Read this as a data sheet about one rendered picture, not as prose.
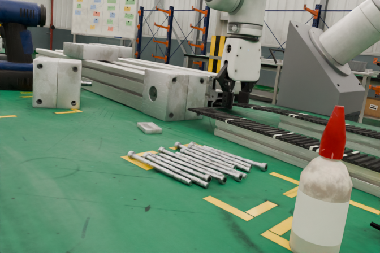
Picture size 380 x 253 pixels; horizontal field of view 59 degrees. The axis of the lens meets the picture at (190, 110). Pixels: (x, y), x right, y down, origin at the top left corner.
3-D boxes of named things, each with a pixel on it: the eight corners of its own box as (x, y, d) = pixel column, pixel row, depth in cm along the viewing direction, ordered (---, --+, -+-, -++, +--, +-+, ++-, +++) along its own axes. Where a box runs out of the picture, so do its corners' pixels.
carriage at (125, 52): (131, 64, 134) (132, 47, 133) (105, 63, 127) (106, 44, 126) (112, 61, 146) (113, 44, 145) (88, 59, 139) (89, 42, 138)
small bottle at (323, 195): (316, 272, 24) (346, 112, 22) (278, 244, 27) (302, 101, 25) (348, 260, 26) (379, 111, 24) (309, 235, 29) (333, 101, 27)
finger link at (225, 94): (226, 81, 79) (223, 109, 80) (236, 82, 81) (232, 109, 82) (216, 79, 81) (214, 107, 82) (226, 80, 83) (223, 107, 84)
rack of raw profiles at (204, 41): (118, 66, 1208) (122, 3, 1167) (138, 67, 1272) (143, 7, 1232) (182, 79, 986) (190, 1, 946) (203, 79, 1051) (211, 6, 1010)
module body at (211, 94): (233, 107, 92) (237, 76, 90) (206, 109, 86) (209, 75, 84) (103, 72, 152) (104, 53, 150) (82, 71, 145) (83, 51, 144)
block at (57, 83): (91, 109, 71) (94, 64, 69) (31, 107, 67) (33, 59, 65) (90, 101, 80) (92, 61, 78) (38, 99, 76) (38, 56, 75)
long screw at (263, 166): (267, 170, 45) (268, 162, 44) (263, 171, 44) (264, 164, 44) (205, 149, 52) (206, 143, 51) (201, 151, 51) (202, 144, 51)
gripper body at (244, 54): (241, 31, 75) (234, 82, 77) (270, 36, 82) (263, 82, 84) (217, 31, 81) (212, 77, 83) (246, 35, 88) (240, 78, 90)
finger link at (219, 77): (216, 66, 77) (220, 88, 79) (239, 55, 81) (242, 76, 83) (212, 65, 78) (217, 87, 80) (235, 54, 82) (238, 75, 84)
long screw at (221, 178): (227, 183, 39) (228, 175, 39) (221, 185, 38) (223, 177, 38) (163, 158, 46) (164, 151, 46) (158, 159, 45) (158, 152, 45)
